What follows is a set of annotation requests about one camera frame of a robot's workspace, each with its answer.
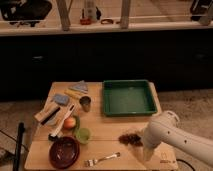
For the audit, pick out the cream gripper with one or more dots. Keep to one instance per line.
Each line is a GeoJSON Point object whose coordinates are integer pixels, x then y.
{"type": "Point", "coordinates": [147, 153]}

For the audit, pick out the dark red grape bunch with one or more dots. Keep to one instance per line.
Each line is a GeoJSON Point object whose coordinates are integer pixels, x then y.
{"type": "Point", "coordinates": [130, 139]}

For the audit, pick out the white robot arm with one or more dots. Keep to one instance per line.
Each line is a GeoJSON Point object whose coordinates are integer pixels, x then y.
{"type": "Point", "coordinates": [163, 128]}

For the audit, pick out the green plastic tray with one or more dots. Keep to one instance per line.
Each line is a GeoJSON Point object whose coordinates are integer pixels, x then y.
{"type": "Point", "coordinates": [127, 98]}

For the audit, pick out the silver metal fork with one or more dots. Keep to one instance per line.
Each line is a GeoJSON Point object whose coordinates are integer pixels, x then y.
{"type": "Point", "coordinates": [93, 162]}

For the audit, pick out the small green cup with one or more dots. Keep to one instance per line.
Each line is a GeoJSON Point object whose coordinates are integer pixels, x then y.
{"type": "Point", "coordinates": [82, 135]}

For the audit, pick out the green leaf plate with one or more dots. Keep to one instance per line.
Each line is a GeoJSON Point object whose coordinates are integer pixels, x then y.
{"type": "Point", "coordinates": [77, 125]}

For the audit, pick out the small metal cup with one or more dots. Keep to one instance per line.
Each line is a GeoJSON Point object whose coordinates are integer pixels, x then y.
{"type": "Point", "coordinates": [85, 102]}

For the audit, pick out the red yellow apple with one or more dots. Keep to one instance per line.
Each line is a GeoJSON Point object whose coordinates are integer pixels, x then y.
{"type": "Point", "coordinates": [69, 123]}

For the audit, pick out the dark red bowl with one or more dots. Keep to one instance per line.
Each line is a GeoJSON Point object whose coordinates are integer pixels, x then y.
{"type": "Point", "coordinates": [64, 152]}

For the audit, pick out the yellow stick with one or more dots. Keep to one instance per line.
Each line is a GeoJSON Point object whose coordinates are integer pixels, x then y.
{"type": "Point", "coordinates": [72, 94]}

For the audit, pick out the grey triangular block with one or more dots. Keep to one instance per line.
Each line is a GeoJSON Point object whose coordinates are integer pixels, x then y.
{"type": "Point", "coordinates": [80, 86]}

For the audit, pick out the wooden block with black bar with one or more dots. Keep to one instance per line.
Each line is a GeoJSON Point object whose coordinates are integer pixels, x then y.
{"type": "Point", "coordinates": [47, 112]}

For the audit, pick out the black pole stand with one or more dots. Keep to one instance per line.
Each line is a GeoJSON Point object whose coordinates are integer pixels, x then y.
{"type": "Point", "coordinates": [21, 130]}

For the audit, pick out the white bottle on shelf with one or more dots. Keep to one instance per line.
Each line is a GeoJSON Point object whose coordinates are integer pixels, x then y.
{"type": "Point", "coordinates": [90, 10]}

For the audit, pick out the black office chair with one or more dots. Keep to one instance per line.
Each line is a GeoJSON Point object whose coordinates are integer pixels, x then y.
{"type": "Point", "coordinates": [30, 12]}

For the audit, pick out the white handled black brush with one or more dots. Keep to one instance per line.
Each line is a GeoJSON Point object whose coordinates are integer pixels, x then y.
{"type": "Point", "coordinates": [53, 135]}

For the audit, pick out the orange ring object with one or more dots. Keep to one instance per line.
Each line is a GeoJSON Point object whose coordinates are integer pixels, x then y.
{"type": "Point", "coordinates": [84, 20]}

